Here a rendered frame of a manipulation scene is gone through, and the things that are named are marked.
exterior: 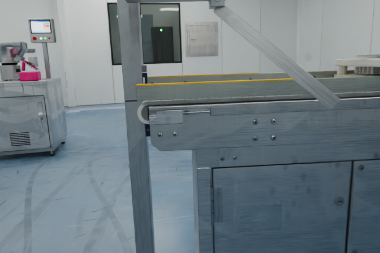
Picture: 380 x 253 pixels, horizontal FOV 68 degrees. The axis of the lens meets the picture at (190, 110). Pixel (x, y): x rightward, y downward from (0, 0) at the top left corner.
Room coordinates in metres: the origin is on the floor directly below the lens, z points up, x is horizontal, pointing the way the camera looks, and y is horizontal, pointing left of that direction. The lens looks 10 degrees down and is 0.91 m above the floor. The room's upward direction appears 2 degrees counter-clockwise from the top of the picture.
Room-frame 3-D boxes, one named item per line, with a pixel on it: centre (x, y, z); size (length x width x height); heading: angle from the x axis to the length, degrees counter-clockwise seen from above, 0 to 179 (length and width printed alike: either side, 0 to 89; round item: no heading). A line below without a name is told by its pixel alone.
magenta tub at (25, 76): (2.71, 1.52, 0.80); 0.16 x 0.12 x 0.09; 101
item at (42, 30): (3.06, 1.53, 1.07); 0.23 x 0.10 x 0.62; 101
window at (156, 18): (5.66, 0.81, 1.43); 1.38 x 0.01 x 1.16; 101
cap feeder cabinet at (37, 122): (2.88, 1.71, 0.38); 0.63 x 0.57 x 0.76; 101
